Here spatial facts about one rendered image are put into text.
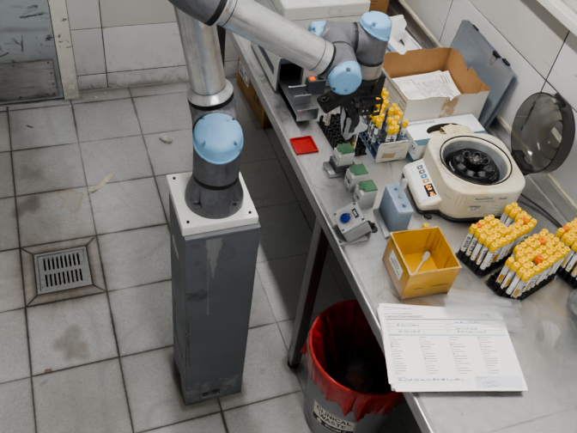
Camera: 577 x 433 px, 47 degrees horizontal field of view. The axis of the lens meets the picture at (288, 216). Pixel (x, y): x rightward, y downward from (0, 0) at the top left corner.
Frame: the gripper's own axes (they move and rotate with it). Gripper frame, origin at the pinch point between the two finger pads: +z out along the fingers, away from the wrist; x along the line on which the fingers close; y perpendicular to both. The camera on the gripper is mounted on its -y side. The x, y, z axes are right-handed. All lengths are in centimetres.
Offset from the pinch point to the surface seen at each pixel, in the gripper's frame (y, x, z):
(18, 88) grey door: -88, 164, 91
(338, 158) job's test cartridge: -1.0, -1.7, 6.5
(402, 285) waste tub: -1.7, -44.8, 8.7
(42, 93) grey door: -78, 164, 95
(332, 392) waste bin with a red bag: -10, -42, 61
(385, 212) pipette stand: 4.8, -21.3, 9.4
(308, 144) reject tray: -4.0, 11.9, 12.5
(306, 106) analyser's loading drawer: -0.4, 24.8, 8.7
